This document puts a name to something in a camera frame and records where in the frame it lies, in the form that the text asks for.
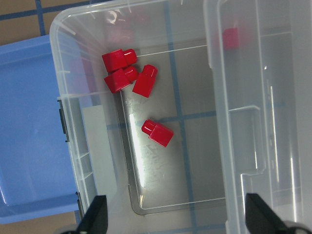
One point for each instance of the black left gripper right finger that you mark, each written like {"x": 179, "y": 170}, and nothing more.
{"x": 261, "y": 219}

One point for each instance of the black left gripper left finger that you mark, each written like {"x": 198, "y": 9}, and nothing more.
{"x": 95, "y": 220}

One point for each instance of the red block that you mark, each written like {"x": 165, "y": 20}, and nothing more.
{"x": 157, "y": 132}
{"x": 119, "y": 59}
{"x": 145, "y": 81}
{"x": 230, "y": 38}
{"x": 121, "y": 78}

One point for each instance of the clear plastic box lid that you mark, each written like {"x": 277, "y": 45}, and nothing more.
{"x": 263, "y": 97}

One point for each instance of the clear plastic storage box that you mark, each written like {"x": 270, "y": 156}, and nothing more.
{"x": 150, "y": 189}

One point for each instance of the blue plastic tray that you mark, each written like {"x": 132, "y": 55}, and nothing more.
{"x": 36, "y": 175}

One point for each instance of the red block tilted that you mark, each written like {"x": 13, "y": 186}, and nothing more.
{"x": 145, "y": 81}

